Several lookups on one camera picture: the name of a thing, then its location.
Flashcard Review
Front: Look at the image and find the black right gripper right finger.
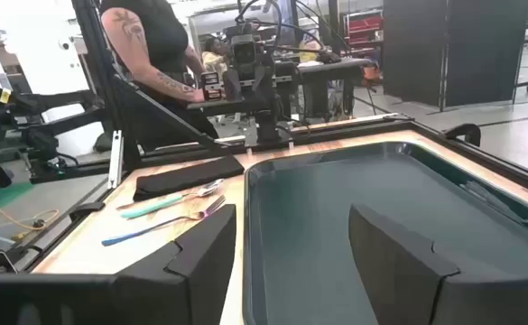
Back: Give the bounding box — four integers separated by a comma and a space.
347, 203, 528, 325

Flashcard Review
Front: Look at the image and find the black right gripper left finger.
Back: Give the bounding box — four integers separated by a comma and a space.
109, 203, 237, 325

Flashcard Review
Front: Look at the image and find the black napkin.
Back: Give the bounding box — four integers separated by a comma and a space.
132, 154, 245, 203

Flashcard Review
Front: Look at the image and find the dark green serving tray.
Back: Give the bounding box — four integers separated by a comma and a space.
243, 141, 528, 325

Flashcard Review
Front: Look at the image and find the person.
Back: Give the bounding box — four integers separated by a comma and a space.
199, 35, 231, 80
98, 0, 222, 150

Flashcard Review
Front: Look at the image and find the small red black device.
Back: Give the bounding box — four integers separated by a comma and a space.
199, 70, 223, 101

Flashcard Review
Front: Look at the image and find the black background table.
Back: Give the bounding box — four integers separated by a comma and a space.
274, 58, 373, 123

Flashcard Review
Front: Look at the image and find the red storage shelf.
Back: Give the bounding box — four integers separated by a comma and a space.
342, 8, 384, 51

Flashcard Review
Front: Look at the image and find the black clamp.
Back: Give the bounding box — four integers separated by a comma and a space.
443, 123, 482, 148

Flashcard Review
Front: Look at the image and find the black partition panel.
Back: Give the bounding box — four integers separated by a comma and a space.
383, 0, 528, 109

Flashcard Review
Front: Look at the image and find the black cable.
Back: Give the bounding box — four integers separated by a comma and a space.
236, 0, 337, 60

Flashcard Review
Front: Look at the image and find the blue handled metal fork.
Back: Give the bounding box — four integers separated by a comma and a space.
101, 194, 227, 247

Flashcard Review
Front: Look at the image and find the black corner bracket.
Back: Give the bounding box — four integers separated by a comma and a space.
68, 200, 107, 223

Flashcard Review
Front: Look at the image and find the aluminium bracket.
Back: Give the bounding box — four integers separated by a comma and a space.
107, 130, 124, 190

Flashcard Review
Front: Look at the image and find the yellow cable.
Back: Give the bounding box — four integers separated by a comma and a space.
0, 187, 60, 232

